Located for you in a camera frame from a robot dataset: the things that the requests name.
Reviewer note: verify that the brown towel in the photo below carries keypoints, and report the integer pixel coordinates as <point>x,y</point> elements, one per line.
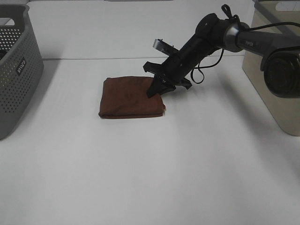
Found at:
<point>126,98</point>

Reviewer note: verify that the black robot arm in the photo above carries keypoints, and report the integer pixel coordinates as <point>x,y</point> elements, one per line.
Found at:
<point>226,34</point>

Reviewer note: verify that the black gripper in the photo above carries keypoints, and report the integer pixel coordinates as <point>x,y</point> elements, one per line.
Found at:
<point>172,71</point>

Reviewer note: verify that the grey perforated plastic basket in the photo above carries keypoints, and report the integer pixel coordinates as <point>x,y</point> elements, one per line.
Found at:
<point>21,66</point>

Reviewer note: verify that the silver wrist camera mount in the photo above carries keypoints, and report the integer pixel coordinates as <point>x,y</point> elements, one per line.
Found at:
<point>163,47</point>

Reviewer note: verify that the beige plastic bin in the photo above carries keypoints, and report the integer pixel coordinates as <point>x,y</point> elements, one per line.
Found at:
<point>275,73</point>

